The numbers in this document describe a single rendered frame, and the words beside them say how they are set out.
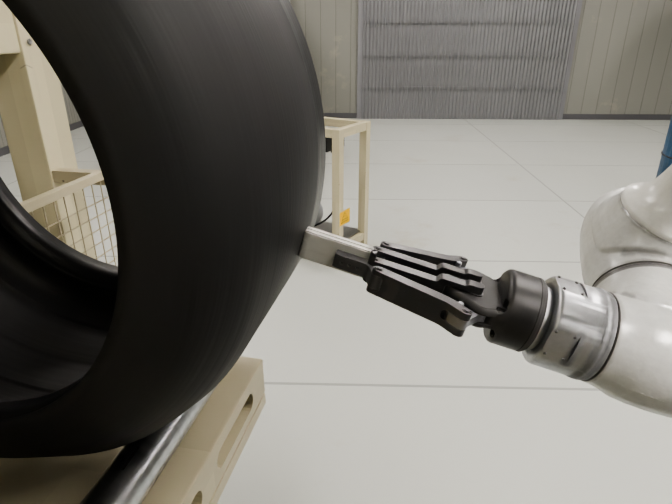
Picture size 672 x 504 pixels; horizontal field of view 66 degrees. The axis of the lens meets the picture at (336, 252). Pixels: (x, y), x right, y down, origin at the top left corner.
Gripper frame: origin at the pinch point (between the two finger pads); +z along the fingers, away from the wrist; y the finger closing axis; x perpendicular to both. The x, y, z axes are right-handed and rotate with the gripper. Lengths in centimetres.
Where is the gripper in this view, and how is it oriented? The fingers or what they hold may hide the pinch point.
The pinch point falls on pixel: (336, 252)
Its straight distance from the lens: 51.6
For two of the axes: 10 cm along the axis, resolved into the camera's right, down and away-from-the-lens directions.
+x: -2.5, 8.7, 4.3
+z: -9.5, -3.1, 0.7
